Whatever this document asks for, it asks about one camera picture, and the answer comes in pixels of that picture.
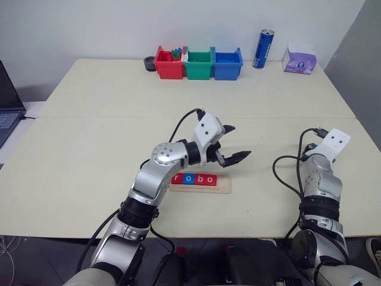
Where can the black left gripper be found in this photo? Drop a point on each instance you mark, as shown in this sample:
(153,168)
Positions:
(212,153)

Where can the red letter tile o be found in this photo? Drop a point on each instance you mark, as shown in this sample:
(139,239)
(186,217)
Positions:
(209,179)

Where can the wooden letter tray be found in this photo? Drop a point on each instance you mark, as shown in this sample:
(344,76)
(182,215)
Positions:
(223,186)

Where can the red letter tile b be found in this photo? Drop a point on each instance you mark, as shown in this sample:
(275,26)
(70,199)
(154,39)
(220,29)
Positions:
(199,179)

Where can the blue letter tile o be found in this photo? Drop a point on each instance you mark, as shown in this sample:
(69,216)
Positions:
(187,179)

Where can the red letter tile r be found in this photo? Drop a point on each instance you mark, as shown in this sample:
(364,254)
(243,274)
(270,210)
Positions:
(177,179)

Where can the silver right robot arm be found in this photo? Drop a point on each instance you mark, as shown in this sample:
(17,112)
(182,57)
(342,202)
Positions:
(321,184)

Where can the blue plastic bin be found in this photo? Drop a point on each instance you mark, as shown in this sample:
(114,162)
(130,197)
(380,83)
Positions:
(226,71)

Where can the green plastic bin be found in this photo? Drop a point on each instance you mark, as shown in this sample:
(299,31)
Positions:
(198,71)

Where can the red plastic bin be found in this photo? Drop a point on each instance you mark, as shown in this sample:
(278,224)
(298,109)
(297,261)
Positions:
(168,70)

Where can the blue drink can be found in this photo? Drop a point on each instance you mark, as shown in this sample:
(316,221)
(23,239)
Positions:
(263,49)

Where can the white toy piece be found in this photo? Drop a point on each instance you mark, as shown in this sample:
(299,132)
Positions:
(184,56)

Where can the purple tissue pack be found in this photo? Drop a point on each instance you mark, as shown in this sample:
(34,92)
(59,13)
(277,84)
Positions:
(299,64)

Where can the green toy brick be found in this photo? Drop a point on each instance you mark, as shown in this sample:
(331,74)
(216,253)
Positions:
(175,54)

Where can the blue toy brick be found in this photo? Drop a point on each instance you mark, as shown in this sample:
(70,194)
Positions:
(178,49)

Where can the black tape roll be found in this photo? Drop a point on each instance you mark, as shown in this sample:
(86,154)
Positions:
(148,63)

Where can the small red square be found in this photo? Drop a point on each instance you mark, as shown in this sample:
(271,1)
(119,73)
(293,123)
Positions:
(180,250)

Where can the dark rounded shape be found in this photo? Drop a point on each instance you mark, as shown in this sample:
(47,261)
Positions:
(169,271)
(241,265)

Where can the black shoe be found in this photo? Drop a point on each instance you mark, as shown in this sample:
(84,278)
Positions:
(374,251)

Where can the dark grey laptop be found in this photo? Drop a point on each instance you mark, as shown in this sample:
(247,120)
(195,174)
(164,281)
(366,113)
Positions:
(7,89)

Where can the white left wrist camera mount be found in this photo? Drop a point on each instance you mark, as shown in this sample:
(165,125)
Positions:
(208,129)

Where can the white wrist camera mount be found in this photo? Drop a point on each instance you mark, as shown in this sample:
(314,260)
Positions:
(336,143)
(208,129)

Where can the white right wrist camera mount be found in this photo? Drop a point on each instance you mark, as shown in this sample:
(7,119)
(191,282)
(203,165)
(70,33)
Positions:
(336,143)

